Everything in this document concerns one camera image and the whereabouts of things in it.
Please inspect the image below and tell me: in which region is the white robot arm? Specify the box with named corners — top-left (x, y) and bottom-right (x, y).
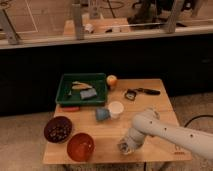
top-left (118, 108), bottom-right (213, 160)

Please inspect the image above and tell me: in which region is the blue sponge in tray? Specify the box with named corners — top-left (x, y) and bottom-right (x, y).
top-left (80, 88), bottom-right (97, 100)

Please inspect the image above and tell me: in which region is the dark brown bowl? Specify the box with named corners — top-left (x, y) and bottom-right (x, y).
top-left (44, 116), bottom-right (73, 143)

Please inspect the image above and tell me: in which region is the black handled peeler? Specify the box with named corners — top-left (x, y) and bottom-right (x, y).
top-left (124, 88), bottom-right (160, 101)

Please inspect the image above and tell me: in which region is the orange apple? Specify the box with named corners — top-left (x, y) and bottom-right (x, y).
top-left (106, 75), bottom-right (117, 87)

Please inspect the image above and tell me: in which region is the green plastic tray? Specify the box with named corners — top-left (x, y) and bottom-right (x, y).
top-left (55, 73), bottom-right (108, 107)

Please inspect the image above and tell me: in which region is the white paper cup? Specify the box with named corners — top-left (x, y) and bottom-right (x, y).
top-left (108, 101), bottom-right (124, 119)

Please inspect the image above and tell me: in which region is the yellow banana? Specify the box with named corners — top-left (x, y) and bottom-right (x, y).
top-left (72, 81), bottom-right (92, 90)

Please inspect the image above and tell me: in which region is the grey towel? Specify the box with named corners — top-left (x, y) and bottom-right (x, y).
top-left (117, 142), bottom-right (131, 155)

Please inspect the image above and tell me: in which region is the black cable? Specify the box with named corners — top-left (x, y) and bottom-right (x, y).
top-left (184, 114), bottom-right (213, 128)

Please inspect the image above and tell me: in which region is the red marker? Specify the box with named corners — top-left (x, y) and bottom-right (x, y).
top-left (61, 106), bottom-right (80, 112)

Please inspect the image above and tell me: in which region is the red bowl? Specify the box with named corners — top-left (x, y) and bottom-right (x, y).
top-left (67, 133), bottom-right (95, 162)

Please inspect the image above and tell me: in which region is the blue cup on side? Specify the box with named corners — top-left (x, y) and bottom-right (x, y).
top-left (95, 108), bottom-right (110, 121)

